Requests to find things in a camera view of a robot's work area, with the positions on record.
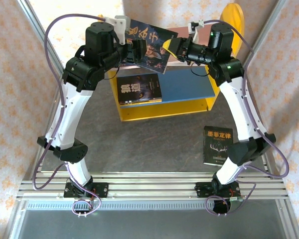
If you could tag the dark blue old-man cover book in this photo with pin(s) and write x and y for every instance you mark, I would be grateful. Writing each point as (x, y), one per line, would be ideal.
(155, 37)

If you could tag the black wolf eyes book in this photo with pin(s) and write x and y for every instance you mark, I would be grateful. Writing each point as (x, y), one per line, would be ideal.
(139, 87)

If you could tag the black antler cover book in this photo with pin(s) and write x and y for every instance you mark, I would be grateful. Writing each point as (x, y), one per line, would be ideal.
(218, 142)

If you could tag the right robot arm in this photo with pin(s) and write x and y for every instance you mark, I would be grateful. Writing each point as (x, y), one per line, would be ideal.
(241, 112)

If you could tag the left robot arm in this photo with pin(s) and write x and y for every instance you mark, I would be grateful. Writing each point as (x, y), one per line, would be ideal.
(69, 117)

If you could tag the yellow pink blue bookshelf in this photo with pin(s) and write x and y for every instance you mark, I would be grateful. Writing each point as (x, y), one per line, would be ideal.
(184, 84)

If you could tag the yellow cartoon cover book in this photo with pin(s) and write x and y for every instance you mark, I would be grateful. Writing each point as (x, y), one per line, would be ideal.
(149, 104)

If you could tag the aluminium mounting rails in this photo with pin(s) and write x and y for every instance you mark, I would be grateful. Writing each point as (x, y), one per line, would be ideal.
(152, 186)

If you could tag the small green circuit board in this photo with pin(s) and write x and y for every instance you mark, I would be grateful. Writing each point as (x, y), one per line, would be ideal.
(236, 199)

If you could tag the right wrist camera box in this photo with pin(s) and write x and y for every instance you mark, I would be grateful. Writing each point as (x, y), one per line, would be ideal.
(195, 31)

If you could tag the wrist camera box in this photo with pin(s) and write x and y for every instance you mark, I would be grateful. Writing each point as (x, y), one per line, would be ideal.
(195, 31)
(119, 23)

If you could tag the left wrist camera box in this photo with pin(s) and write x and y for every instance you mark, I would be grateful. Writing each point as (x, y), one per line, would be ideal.
(119, 23)

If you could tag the aluminium frame post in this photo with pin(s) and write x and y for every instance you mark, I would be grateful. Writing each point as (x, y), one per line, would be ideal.
(41, 31)
(261, 37)

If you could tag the aluminium table edge rail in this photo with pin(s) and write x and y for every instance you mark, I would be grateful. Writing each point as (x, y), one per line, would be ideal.
(249, 89)
(55, 95)

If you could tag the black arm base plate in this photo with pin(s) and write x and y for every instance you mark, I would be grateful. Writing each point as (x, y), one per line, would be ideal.
(102, 190)
(201, 190)

